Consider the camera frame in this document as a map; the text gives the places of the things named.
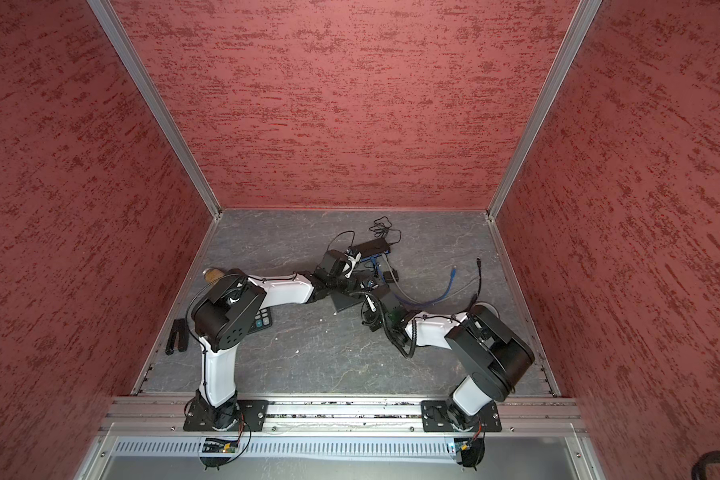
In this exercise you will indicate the black tool by left wall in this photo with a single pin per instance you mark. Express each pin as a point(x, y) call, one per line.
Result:
point(178, 339)

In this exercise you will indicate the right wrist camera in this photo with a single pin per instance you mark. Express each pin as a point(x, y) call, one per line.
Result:
point(370, 304)

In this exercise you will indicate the black power adapter with cable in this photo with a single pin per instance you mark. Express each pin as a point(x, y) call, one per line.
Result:
point(381, 227)

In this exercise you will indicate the brown tape roll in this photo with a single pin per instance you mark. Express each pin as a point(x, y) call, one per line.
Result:
point(489, 307)

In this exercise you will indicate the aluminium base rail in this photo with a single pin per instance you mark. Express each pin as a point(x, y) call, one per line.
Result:
point(337, 415)

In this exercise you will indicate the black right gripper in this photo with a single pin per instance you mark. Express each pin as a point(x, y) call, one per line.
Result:
point(370, 316)

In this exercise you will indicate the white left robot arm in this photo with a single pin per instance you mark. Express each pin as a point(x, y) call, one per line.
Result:
point(230, 308)

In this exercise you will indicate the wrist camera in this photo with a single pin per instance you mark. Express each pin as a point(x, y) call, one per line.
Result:
point(370, 304)
point(352, 259)

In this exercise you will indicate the glass jar with brown contents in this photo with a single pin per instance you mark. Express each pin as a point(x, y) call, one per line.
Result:
point(212, 275)

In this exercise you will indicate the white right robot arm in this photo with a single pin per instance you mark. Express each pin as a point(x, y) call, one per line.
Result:
point(493, 357)

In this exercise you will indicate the black calculator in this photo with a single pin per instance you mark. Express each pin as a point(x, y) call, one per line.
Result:
point(262, 321)

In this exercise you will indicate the aluminium right corner post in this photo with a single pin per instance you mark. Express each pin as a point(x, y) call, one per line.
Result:
point(579, 26)

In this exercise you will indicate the aluminium left corner post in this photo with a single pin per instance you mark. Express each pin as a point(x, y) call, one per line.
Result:
point(115, 32)

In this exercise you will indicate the black network switch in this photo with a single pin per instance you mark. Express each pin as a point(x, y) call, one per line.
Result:
point(369, 249)
point(344, 302)

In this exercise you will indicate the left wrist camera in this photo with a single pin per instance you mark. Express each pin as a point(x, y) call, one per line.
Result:
point(352, 259)

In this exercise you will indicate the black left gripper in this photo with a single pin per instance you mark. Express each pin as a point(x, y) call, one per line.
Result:
point(353, 282)

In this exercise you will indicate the aluminium corner post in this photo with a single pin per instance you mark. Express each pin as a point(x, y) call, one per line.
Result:
point(579, 26)
point(115, 32)

